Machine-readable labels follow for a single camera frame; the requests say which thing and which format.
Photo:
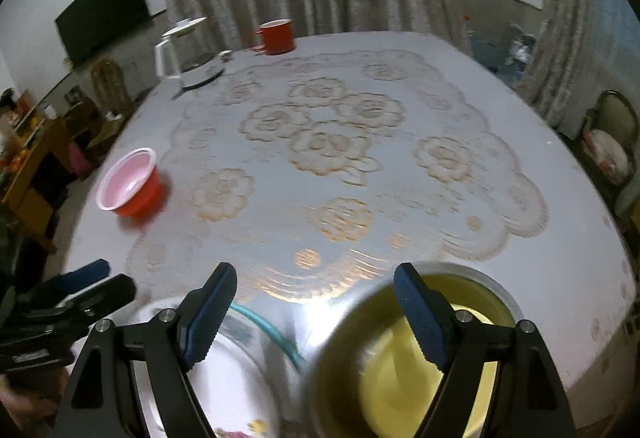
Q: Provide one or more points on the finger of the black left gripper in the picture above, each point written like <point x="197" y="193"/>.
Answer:
<point x="67" y="298"/>
<point x="85" y="275"/>

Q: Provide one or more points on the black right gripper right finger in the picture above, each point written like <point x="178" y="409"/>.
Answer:
<point x="428" y="313"/>

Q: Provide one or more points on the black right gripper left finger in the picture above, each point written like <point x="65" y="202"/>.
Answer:
<point x="202" y="311"/>

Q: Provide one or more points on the red pink plastic bowl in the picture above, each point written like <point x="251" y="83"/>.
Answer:
<point x="131" y="187"/>

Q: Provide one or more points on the large steel bowl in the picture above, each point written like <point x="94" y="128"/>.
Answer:
<point x="343" y="340"/>

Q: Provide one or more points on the white floral plate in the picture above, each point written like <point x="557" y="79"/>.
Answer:
<point x="236" y="384"/>

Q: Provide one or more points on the wooden shelf cabinet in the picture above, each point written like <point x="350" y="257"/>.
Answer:
<point x="41" y="154"/>

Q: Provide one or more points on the white gold floral tablecloth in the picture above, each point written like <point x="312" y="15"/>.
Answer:
<point x="318" y="172"/>

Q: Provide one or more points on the wooden armchair with cushion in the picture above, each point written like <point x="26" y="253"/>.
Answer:
<point x="605" y="144"/>

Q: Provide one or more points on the white electric kettle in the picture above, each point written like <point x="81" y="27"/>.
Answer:
<point x="186" y="55"/>

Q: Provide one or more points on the red ceramic mug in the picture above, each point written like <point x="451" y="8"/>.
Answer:
<point x="276" y="37"/>

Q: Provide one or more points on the black wall television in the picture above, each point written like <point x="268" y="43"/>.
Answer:
<point x="86" y="27"/>

